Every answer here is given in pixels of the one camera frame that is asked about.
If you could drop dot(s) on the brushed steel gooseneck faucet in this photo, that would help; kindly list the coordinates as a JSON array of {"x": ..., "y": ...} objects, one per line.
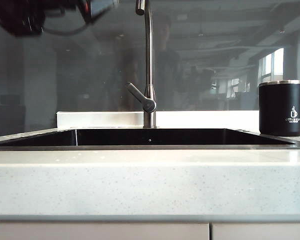
[{"x": 149, "y": 62}]

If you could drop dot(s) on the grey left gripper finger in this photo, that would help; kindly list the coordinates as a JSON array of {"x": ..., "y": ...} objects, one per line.
[{"x": 102, "y": 7}]

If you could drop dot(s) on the wide beige cabinet door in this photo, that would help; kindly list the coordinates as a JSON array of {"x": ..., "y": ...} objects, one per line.
[{"x": 97, "y": 232}]

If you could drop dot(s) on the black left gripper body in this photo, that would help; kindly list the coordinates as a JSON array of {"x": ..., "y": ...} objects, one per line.
[{"x": 86, "y": 11}]

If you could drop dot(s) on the narrow beige cabinet door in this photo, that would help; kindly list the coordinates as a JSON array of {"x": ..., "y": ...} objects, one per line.
[{"x": 261, "y": 232}]

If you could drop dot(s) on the black steel mug with logo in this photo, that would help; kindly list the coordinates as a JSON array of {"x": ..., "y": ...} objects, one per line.
[{"x": 280, "y": 110}]

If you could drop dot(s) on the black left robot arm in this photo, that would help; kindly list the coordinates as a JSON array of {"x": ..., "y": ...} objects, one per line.
[{"x": 17, "y": 17}]

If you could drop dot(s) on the black undermount sink basin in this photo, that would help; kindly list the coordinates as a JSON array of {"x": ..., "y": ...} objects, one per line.
[{"x": 165, "y": 138}]

